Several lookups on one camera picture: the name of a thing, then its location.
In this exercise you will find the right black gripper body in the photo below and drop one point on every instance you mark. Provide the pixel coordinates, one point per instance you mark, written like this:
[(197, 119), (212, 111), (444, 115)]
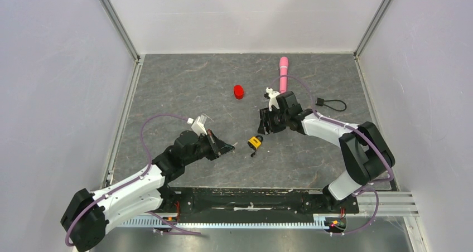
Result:
[(279, 119)]

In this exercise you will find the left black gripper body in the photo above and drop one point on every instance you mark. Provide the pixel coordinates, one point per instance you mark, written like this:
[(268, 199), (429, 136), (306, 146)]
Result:
[(206, 146)]

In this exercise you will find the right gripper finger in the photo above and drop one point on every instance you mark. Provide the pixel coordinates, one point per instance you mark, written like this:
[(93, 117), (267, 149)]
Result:
[(266, 128), (264, 115)]

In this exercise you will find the yellow black padlock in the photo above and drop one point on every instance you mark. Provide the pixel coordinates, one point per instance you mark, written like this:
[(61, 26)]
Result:
[(254, 143)]

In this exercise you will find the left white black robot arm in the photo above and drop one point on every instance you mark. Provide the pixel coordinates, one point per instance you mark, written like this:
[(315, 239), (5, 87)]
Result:
[(91, 215)]

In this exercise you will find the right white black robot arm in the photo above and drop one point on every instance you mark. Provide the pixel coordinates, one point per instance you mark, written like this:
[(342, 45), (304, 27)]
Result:
[(365, 153)]

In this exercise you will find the red cylindrical cap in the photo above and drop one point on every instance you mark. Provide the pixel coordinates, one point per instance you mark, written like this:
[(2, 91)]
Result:
[(239, 92)]

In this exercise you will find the pink pen-shaped stick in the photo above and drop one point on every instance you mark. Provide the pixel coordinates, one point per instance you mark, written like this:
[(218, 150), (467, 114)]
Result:
[(283, 72)]

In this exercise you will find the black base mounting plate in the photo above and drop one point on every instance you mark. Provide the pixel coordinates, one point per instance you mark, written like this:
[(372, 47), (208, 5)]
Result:
[(251, 205)]

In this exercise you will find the white slotted cable duct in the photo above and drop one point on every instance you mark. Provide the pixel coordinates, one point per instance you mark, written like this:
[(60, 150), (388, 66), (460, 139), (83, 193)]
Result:
[(148, 221)]

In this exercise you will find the right aluminium frame rail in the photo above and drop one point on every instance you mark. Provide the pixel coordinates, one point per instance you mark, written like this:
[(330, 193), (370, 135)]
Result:
[(367, 61)]

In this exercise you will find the aluminium frame rail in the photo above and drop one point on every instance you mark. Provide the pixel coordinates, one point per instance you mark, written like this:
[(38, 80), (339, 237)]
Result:
[(130, 89), (367, 61)]

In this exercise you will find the left aluminium frame rail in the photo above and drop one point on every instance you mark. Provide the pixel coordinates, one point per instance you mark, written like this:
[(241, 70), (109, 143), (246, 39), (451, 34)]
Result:
[(130, 89)]

